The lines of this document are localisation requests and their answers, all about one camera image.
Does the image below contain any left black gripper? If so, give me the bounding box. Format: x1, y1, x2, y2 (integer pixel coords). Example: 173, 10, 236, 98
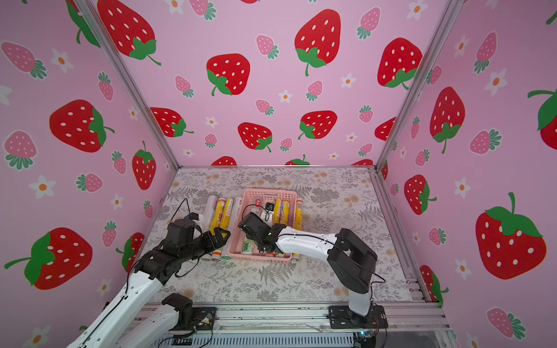
178, 226, 230, 264

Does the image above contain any white green plastic wrap roll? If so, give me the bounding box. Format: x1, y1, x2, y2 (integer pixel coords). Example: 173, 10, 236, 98
239, 205, 265, 255

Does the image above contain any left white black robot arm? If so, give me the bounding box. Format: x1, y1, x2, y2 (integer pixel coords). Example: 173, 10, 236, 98
69, 217, 231, 347

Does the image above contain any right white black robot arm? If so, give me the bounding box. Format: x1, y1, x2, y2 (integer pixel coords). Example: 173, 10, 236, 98
238, 213, 378, 317

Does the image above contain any pink perforated plastic basket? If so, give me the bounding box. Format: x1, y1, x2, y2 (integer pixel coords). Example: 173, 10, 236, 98
227, 188, 298, 263

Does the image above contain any floral patterned table mat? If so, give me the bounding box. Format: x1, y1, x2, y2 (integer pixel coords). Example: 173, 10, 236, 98
143, 168, 411, 302

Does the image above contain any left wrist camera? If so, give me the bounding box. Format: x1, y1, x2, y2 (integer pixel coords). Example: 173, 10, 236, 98
184, 213, 199, 220

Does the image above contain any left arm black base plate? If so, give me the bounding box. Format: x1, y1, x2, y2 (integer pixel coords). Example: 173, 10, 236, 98
171, 307, 217, 331

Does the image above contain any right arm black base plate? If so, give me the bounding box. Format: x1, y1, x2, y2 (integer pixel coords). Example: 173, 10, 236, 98
326, 303, 389, 330

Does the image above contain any aluminium rail frame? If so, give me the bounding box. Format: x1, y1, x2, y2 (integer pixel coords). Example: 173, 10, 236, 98
147, 302, 459, 347

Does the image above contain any left aluminium corner post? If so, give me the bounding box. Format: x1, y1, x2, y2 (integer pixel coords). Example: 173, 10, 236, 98
75, 0, 181, 172

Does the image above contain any aluminium corner post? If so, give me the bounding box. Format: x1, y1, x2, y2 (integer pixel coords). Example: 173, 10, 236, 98
375, 0, 464, 173
75, 0, 181, 172

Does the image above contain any right aluminium corner post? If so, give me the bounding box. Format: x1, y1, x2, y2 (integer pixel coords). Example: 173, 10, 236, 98
375, 0, 464, 173

